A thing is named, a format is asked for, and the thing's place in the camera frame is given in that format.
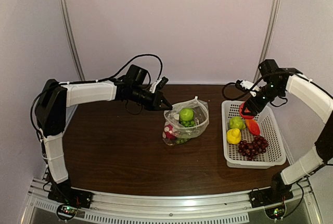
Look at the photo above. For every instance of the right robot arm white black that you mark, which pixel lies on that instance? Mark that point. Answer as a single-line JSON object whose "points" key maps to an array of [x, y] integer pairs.
{"points": [[279, 82]]}

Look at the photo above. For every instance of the pink fake peach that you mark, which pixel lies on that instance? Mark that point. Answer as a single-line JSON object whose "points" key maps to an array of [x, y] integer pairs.
{"points": [[244, 112]]}

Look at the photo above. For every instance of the yellow fake lemon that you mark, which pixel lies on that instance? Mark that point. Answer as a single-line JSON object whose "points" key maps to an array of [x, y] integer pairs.
{"points": [[233, 136]]}

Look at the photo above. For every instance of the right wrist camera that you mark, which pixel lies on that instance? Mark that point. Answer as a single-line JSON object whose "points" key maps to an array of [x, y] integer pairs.
{"points": [[247, 86]]}

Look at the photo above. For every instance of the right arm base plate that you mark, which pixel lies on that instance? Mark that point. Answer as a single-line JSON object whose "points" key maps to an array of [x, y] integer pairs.
{"points": [[263, 197]]}

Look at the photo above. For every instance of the red fake apple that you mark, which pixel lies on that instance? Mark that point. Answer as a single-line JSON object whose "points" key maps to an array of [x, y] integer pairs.
{"points": [[253, 126]]}

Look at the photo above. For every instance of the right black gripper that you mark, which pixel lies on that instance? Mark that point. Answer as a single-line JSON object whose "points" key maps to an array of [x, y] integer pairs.
{"points": [[255, 106]]}

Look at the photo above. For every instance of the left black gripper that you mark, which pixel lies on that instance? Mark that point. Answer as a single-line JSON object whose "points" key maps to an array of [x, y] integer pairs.
{"points": [[157, 100]]}

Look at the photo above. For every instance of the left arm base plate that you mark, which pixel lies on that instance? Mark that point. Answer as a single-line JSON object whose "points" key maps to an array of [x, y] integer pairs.
{"points": [[72, 197]]}

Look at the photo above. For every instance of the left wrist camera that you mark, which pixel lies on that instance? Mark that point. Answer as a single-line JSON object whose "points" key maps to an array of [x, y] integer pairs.
{"points": [[158, 85]]}

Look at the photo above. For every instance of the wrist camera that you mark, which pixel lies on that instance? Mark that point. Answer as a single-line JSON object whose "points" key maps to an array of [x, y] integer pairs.
{"points": [[158, 85], [247, 86]]}

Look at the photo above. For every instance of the clear zip top bag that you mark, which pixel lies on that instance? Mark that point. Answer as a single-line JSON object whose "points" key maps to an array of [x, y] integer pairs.
{"points": [[201, 118]]}

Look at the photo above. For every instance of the right aluminium frame post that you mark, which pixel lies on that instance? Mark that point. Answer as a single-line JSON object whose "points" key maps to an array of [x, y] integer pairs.
{"points": [[275, 6]]}

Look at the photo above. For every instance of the green fake apple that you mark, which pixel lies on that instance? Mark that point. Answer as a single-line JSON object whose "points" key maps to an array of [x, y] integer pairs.
{"points": [[186, 114], [237, 123]]}

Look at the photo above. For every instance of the green fake grapes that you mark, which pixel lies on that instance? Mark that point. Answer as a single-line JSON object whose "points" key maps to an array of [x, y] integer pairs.
{"points": [[181, 134]]}

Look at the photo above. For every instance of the purple fake grapes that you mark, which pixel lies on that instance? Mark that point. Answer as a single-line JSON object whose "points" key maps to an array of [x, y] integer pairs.
{"points": [[251, 149]]}

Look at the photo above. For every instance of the aluminium front rail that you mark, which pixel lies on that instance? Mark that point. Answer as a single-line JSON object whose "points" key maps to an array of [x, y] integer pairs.
{"points": [[218, 208]]}

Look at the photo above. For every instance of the green fake apple in bag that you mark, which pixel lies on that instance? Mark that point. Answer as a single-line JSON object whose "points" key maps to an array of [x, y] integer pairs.
{"points": [[186, 114]]}

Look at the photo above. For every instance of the left aluminium frame post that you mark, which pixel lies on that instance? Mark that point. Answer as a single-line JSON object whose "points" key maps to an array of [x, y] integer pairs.
{"points": [[70, 39]]}

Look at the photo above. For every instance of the aluminium frame post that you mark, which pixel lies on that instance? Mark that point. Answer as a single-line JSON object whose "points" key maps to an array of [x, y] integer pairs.
{"points": [[275, 6], [70, 39]]}

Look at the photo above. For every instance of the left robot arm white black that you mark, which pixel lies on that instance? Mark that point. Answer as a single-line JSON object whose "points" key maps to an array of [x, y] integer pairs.
{"points": [[56, 97]]}

